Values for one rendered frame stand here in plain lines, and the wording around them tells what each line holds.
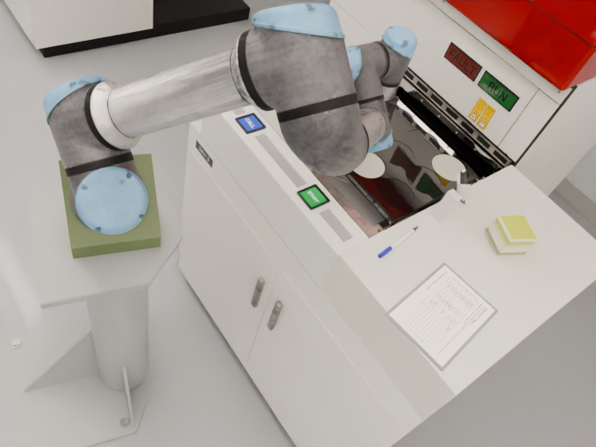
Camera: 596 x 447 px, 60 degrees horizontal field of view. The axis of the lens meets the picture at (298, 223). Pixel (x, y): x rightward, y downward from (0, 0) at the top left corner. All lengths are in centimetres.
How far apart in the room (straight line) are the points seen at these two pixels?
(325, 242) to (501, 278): 40
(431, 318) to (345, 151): 47
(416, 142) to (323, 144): 84
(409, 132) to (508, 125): 27
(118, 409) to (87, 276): 81
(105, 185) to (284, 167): 46
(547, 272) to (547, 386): 119
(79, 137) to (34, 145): 168
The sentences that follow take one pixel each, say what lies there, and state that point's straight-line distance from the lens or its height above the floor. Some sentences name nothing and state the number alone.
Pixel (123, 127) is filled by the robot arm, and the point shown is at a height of 121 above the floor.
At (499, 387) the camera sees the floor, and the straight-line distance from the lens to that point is 233.
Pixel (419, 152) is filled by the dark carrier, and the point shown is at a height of 90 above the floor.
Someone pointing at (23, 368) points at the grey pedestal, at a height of 2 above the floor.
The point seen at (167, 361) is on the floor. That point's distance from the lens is 197.
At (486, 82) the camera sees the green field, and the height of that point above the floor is 110.
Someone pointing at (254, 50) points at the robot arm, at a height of 141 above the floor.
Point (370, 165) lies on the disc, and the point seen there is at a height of 90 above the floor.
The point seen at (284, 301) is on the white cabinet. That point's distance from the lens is 138.
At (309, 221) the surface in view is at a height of 96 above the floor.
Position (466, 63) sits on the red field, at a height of 111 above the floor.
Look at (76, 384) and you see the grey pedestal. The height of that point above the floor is 2.
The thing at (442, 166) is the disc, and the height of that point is 90.
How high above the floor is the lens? 181
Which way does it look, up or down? 50 degrees down
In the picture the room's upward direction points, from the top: 20 degrees clockwise
